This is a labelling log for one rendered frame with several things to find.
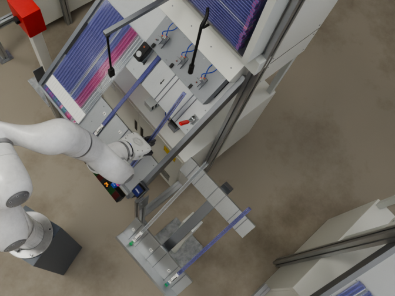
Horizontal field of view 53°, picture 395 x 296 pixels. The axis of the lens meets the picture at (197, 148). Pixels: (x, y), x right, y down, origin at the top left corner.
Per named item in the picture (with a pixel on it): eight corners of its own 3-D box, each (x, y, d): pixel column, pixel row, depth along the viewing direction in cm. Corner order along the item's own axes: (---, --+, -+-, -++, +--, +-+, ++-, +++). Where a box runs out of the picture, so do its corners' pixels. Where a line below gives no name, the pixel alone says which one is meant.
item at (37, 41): (49, 107, 256) (14, 32, 184) (27, 81, 260) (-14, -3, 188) (80, 87, 264) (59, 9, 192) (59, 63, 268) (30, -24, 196)
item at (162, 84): (190, 134, 162) (185, 135, 157) (94, 24, 174) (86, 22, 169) (247, 75, 150) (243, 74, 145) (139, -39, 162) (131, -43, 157)
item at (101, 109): (134, 191, 173) (130, 193, 170) (47, 84, 185) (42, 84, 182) (160, 163, 166) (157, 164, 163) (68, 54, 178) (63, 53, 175)
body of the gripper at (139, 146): (136, 153, 142) (154, 146, 151) (117, 134, 144) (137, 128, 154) (127, 167, 146) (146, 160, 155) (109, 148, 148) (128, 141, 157)
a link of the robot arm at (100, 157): (113, 158, 110) (141, 171, 140) (77, 120, 113) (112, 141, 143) (90, 181, 110) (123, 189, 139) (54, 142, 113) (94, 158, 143)
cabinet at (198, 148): (173, 194, 247) (184, 162, 190) (105, 113, 260) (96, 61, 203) (246, 135, 269) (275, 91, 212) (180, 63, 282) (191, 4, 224)
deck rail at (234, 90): (138, 195, 176) (130, 198, 170) (136, 191, 176) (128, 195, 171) (250, 78, 149) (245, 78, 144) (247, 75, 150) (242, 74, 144)
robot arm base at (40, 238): (33, 268, 157) (20, 264, 140) (-7, 242, 158) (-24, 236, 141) (63, 226, 164) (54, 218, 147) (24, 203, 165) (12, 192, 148)
